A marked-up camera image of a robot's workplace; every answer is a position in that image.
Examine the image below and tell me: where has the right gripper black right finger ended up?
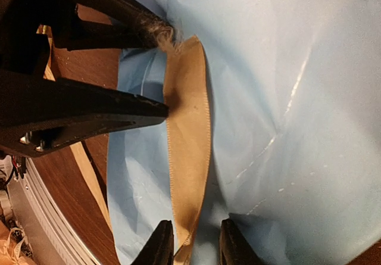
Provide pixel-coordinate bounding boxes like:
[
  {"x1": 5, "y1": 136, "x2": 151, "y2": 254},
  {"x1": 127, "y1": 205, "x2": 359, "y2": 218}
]
[{"x1": 219, "y1": 219, "x2": 262, "y2": 265}]

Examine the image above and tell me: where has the aluminium front rail frame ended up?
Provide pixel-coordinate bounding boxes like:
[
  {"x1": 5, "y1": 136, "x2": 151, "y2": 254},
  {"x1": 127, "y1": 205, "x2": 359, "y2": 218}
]
[{"x1": 8, "y1": 158, "x2": 101, "y2": 265}]

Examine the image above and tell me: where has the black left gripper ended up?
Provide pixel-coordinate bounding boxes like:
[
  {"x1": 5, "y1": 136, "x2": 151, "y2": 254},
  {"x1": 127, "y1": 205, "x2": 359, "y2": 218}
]
[{"x1": 1, "y1": 0, "x2": 76, "y2": 76}]

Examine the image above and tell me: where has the beige ribbon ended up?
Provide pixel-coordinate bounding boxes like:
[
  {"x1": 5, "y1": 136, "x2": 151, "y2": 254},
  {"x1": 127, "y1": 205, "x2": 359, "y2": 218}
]
[{"x1": 35, "y1": 23, "x2": 214, "y2": 265}]

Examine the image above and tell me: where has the blue wrapping paper sheet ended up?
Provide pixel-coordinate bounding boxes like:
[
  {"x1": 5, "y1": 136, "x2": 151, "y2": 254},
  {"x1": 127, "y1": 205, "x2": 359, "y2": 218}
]
[{"x1": 105, "y1": 0, "x2": 381, "y2": 265}]

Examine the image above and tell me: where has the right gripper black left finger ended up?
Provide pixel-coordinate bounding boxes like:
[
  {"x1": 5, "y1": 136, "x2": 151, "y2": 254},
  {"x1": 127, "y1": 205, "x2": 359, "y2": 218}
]
[{"x1": 132, "y1": 220, "x2": 174, "y2": 265}]

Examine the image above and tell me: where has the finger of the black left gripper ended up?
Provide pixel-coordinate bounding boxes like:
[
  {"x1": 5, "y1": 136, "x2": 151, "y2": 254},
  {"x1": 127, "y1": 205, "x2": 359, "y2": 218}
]
[
  {"x1": 1, "y1": 70, "x2": 168, "y2": 157},
  {"x1": 51, "y1": 0, "x2": 173, "y2": 51}
]

